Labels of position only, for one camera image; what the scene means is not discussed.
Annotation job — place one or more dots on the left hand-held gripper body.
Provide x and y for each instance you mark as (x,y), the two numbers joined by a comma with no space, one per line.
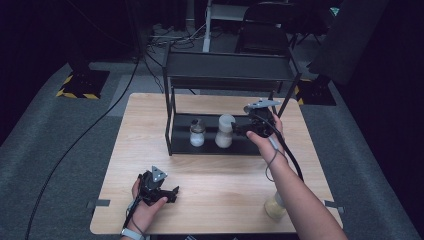
(151,190)

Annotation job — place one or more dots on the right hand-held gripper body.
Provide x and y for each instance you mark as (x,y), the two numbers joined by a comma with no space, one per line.
(261,125)

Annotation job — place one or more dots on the white-lid jar of white powder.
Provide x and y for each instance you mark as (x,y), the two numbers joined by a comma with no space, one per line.
(224,133)

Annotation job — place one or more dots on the silver-lid glass jar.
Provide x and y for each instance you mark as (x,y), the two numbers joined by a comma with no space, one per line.
(197,135)

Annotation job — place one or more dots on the black two-tier metal rack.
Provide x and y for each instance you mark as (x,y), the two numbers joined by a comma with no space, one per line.
(226,66)

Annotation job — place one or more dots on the white-lid jar of yellow powder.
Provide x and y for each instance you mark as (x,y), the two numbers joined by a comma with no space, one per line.
(274,208)

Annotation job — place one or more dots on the person's right hand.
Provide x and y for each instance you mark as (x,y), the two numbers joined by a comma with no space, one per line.
(266,146)

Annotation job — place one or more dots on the person's left hand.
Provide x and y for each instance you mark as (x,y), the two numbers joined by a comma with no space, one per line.
(146,215)

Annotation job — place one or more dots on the white wristwatch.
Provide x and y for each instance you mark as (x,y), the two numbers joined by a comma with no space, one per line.
(132,234)

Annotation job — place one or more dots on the grey tape strip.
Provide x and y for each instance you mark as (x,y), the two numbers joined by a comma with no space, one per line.
(335,206)
(99,203)

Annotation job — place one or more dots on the black stand base striped tape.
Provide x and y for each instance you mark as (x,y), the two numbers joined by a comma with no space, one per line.
(316,93)
(85,83)

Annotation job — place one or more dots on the black chair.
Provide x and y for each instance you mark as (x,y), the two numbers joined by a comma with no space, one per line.
(263,33)

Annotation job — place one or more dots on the dark angled panel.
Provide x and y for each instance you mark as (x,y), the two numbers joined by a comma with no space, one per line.
(350,40)

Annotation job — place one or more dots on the white desk frame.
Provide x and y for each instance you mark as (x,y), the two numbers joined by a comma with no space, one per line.
(207,30)

